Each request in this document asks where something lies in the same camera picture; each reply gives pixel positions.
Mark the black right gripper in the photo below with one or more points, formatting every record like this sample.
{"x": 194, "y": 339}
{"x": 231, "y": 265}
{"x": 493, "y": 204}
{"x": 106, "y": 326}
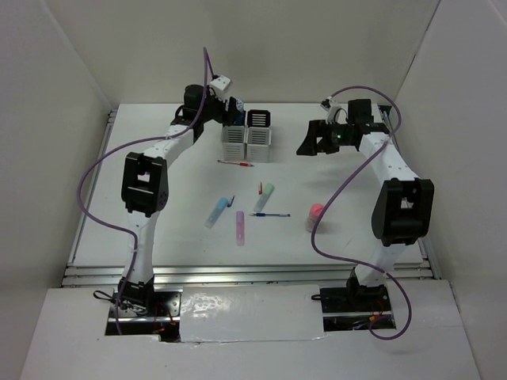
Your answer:
{"x": 318, "y": 128}

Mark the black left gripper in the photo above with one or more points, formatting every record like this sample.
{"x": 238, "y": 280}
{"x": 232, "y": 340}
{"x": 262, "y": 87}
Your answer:
{"x": 225, "y": 116}

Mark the pink capped bottle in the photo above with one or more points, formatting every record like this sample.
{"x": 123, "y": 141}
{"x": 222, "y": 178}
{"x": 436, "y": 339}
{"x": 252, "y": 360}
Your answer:
{"x": 314, "y": 212}

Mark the blue highlighter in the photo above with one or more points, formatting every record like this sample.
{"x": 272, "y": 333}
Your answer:
{"x": 221, "y": 205}

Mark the blue glue jar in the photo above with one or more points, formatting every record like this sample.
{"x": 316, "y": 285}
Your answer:
{"x": 239, "y": 113}

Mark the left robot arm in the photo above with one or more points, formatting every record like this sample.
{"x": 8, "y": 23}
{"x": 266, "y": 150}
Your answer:
{"x": 145, "y": 186}

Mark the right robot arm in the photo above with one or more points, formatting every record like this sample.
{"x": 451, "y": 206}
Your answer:
{"x": 402, "y": 211}

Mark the black left slotted container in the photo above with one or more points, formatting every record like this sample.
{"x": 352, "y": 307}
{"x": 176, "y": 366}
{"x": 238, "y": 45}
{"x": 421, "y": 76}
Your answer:
{"x": 228, "y": 117}

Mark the black slotted container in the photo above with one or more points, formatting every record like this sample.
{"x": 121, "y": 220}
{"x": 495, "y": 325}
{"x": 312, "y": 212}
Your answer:
{"x": 228, "y": 117}
{"x": 258, "y": 118}

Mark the white left slotted container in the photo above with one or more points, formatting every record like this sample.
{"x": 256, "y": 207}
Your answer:
{"x": 233, "y": 139}

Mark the white slotted container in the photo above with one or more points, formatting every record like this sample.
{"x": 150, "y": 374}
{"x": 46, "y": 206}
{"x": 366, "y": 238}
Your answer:
{"x": 258, "y": 142}
{"x": 233, "y": 139}

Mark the black right slotted container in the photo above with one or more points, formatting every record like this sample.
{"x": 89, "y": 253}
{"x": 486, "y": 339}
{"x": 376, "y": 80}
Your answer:
{"x": 258, "y": 118}

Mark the white right slotted container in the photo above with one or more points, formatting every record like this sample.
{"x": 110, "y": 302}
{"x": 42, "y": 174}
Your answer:
{"x": 258, "y": 142}

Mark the red pen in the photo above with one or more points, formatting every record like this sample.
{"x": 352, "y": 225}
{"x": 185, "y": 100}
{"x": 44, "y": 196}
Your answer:
{"x": 237, "y": 163}

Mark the green highlighter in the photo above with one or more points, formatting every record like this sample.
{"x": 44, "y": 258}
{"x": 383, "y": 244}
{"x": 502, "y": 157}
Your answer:
{"x": 264, "y": 198}

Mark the blue pen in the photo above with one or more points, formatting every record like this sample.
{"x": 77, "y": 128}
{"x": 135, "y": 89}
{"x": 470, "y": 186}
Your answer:
{"x": 278, "y": 215}

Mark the purple highlighter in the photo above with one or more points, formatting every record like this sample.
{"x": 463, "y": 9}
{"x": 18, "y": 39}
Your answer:
{"x": 240, "y": 228}

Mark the white foil front panel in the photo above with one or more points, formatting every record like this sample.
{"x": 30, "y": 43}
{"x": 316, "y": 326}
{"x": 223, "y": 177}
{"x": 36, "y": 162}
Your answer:
{"x": 250, "y": 314}

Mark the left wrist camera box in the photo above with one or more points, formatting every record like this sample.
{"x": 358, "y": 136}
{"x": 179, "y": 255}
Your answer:
{"x": 220, "y": 85}

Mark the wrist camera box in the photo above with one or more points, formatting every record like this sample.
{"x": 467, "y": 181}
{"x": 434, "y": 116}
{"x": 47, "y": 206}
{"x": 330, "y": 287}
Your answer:
{"x": 220, "y": 85}
{"x": 332, "y": 109}

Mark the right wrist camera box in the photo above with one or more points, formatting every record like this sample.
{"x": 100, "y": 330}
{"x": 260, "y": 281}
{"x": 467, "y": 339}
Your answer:
{"x": 332, "y": 109}

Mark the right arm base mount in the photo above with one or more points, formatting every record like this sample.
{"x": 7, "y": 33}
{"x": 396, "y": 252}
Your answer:
{"x": 354, "y": 307}

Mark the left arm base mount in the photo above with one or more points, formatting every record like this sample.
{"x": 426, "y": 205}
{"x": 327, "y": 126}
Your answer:
{"x": 158, "y": 314}

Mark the aluminium front rail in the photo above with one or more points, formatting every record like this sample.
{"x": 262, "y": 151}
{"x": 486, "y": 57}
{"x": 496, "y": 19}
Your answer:
{"x": 168, "y": 276}

